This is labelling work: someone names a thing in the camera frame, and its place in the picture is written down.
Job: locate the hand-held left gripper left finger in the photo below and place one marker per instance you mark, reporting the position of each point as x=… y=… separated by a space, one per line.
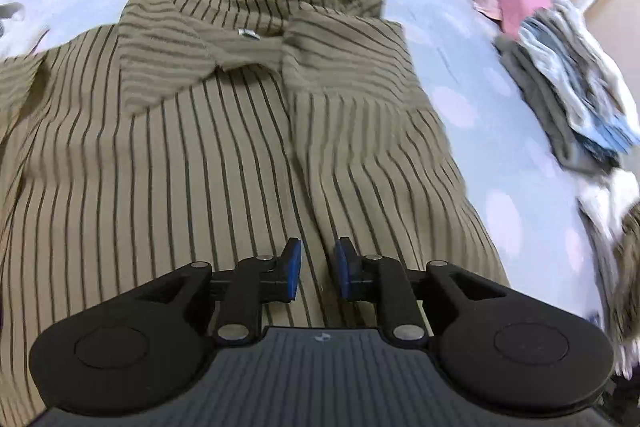
x=294 y=269

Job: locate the pile of mixed clothes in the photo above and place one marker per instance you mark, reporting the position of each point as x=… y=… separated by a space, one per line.
x=560 y=82

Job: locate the white sweatshirt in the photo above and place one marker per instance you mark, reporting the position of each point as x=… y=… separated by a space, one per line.
x=612 y=202

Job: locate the polka dot bed cover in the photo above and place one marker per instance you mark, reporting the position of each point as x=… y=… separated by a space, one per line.
x=450 y=57

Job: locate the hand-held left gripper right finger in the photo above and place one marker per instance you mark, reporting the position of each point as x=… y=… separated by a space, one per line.
x=342 y=269

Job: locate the brown striped shirt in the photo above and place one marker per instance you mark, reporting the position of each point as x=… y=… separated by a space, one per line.
x=200 y=157

